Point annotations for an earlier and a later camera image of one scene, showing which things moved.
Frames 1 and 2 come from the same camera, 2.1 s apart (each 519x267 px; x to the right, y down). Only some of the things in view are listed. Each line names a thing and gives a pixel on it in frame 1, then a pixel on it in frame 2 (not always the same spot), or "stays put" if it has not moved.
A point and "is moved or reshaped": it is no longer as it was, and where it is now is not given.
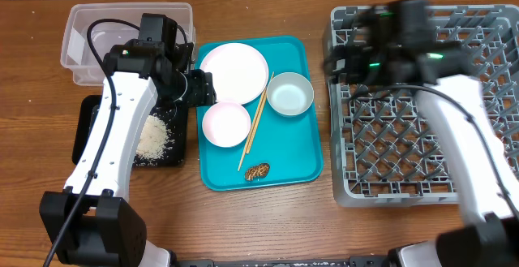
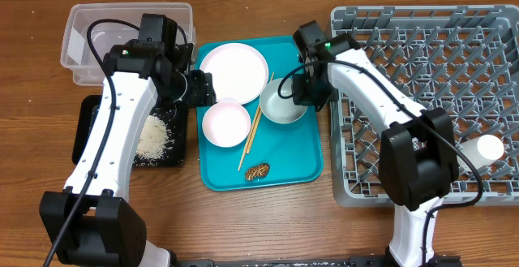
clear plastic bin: (76, 53) stays put
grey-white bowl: (289, 93) is moved or reshaped
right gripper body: (357, 66) → (310, 89)
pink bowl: (226, 124) stays put
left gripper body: (199, 89) stays put
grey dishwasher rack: (383, 148) stays put
